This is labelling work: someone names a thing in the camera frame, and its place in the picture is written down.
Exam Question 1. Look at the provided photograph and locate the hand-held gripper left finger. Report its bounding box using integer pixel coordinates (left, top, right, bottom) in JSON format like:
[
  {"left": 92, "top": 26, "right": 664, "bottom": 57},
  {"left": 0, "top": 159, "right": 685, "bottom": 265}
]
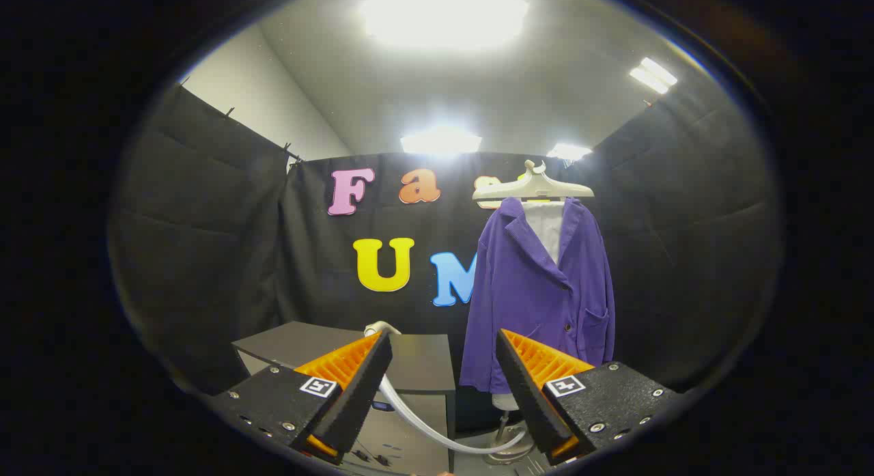
[{"left": 208, "top": 329, "right": 395, "bottom": 466}]

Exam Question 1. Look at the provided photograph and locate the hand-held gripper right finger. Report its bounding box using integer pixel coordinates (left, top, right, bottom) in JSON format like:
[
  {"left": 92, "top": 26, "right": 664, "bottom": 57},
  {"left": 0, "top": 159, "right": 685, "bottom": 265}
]
[{"left": 495, "top": 328, "right": 683, "bottom": 466}]

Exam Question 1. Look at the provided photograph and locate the purple corduroy jacket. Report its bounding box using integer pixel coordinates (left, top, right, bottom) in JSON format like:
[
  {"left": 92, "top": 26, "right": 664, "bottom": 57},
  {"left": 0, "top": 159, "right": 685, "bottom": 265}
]
[{"left": 459, "top": 196, "right": 617, "bottom": 395}]

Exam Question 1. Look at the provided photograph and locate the white clothes hanger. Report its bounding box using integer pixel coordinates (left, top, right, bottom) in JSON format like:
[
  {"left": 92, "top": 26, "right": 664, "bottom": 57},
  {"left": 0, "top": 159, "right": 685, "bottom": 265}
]
[{"left": 473, "top": 159, "right": 595, "bottom": 202}]

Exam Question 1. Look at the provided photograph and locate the grey cabinet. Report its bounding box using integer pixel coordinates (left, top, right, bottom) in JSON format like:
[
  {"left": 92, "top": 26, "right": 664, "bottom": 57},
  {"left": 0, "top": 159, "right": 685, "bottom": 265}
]
[{"left": 231, "top": 320, "right": 457, "bottom": 475}]

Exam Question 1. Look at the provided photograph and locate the ceiling light panel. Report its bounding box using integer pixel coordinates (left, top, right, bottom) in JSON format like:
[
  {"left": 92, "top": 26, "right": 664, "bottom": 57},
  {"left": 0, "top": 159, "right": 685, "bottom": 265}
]
[
  {"left": 399, "top": 128, "right": 483, "bottom": 156},
  {"left": 628, "top": 57, "right": 679, "bottom": 95},
  {"left": 546, "top": 143, "right": 593, "bottom": 163}
]

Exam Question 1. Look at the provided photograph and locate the large ceiling light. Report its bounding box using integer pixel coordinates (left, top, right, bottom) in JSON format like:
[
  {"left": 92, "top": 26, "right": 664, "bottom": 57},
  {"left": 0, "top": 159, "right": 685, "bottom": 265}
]
[{"left": 358, "top": 0, "right": 530, "bottom": 50}]

